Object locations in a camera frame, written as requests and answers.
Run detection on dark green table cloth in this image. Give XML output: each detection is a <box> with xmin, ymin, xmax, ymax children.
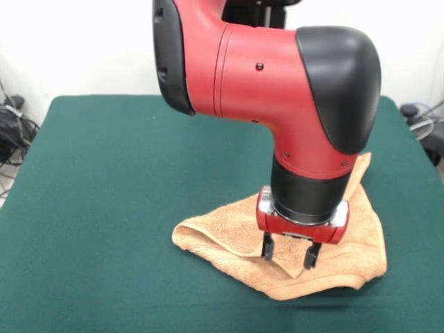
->
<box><xmin>0</xmin><ymin>95</ymin><xmax>444</xmax><ymax>333</ymax></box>

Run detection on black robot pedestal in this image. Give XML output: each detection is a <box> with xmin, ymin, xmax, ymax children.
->
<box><xmin>221</xmin><ymin>0</ymin><xmax>302</xmax><ymax>31</ymax></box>

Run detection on orange terry towel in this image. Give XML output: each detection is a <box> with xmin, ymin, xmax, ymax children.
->
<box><xmin>172</xmin><ymin>151</ymin><xmax>389</xmax><ymax>301</ymax></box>

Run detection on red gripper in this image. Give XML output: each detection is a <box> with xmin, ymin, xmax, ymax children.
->
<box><xmin>255</xmin><ymin>194</ymin><xmax>350</xmax><ymax>271</ymax></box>

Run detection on black cable tangle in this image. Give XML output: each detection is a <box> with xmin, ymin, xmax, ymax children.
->
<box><xmin>0</xmin><ymin>95</ymin><xmax>41</xmax><ymax>167</ymax></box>

